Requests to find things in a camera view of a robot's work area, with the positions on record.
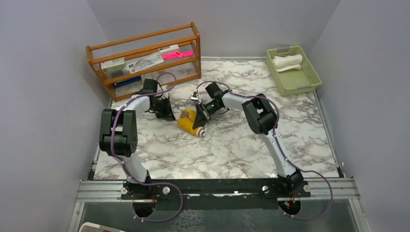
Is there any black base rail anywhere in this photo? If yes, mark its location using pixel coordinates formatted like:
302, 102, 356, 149
120, 178, 311, 211

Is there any white pack behind pink ruler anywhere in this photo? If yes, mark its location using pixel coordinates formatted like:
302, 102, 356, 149
158, 44, 179, 55

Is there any green plastic basket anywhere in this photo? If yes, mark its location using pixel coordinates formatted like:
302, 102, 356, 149
266, 46, 322, 97

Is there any blue box on shelf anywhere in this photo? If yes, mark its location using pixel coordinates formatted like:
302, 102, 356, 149
114, 76, 142, 88

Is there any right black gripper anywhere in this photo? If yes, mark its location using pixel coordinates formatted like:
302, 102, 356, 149
193, 102, 221, 132

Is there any yellow towel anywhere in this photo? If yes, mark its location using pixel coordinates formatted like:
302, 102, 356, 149
177, 109, 207, 137

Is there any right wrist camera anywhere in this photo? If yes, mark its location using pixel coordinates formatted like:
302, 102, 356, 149
190, 92, 201, 102

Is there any wooden shelf rack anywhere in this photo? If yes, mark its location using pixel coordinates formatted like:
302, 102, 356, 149
86, 22, 202, 102

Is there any purple cable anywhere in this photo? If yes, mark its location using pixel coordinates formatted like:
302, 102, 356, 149
110, 72, 184, 223
195, 80, 334, 221

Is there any white towel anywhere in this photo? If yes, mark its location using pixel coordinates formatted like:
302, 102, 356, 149
272, 54, 303, 73

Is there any white box with red label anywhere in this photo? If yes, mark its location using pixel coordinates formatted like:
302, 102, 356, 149
100, 58, 126, 78

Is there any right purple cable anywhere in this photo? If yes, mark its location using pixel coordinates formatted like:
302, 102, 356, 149
195, 80, 334, 221

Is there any pink ruler set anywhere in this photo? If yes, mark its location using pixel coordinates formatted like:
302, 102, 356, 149
162, 51, 195, 60

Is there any clear protractor ruler pack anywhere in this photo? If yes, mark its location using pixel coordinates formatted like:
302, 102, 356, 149
125, 52, 164, 73

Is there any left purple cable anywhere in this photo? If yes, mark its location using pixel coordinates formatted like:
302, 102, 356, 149
110, 72, 184, 223

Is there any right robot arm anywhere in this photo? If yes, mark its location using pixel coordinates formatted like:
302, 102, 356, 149
190, 81, 306, 197

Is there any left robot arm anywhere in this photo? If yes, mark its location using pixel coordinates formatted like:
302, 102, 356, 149
99, 79, 176, 199

